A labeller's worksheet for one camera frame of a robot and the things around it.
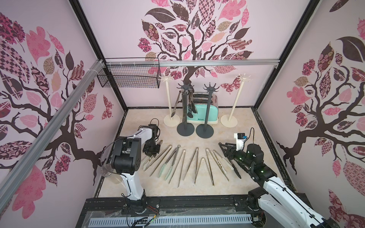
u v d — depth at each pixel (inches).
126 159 19.8
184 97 30.6
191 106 33.9
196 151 37.2
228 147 27.7
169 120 43.8
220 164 34.5
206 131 41.4
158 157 35.6
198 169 33.9
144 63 35.6
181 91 29.2
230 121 43.4
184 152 37.1
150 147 32.2
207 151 37.3
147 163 34.2
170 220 27.4
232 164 34.3
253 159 23.5
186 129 41.8
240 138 26.9
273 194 20.7
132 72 37.3
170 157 35.6
